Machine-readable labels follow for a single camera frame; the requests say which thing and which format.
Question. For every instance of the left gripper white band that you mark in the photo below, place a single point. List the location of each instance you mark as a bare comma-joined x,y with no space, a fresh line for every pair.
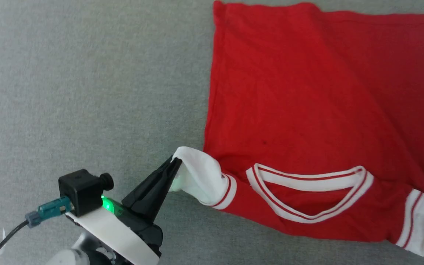
123,232

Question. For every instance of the red shirt with white sleeves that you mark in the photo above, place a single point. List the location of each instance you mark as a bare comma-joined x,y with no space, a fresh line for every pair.
307,92

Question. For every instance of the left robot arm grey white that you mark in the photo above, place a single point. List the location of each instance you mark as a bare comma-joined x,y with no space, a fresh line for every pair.
68,257

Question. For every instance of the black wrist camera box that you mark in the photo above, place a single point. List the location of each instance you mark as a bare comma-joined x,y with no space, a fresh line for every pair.
81,191

